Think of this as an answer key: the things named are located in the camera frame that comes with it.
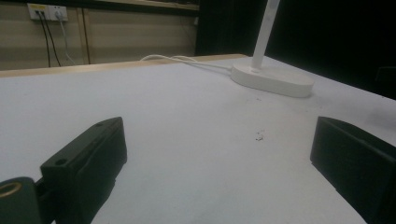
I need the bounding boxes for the white power cable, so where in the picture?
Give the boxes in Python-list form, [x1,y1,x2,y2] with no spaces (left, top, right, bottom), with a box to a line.
[55,11,77,65]

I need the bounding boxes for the white lamp cable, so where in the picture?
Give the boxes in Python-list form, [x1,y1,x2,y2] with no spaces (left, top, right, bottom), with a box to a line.
[139,54,233,71]

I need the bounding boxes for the white lamp stand base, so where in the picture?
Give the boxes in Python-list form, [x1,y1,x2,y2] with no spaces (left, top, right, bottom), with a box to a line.
[230,0,315,99]

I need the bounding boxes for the black curtain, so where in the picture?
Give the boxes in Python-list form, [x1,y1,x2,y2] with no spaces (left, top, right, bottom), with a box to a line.
[194,0,396,101]

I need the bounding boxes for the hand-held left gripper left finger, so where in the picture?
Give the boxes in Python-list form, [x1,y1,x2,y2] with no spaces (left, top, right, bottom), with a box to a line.
[39,116,128,224]

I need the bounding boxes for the black power cable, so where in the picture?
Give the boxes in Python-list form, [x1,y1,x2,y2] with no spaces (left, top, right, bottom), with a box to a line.
[36,10,52,68]
[40,11,63,67]

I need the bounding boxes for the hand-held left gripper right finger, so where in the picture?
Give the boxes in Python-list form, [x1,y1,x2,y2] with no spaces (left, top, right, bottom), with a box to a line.
[309,116,396,224]

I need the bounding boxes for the white wall socket strip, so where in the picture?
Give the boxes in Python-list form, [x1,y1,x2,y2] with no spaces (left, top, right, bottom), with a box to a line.
[27,3,69,22]

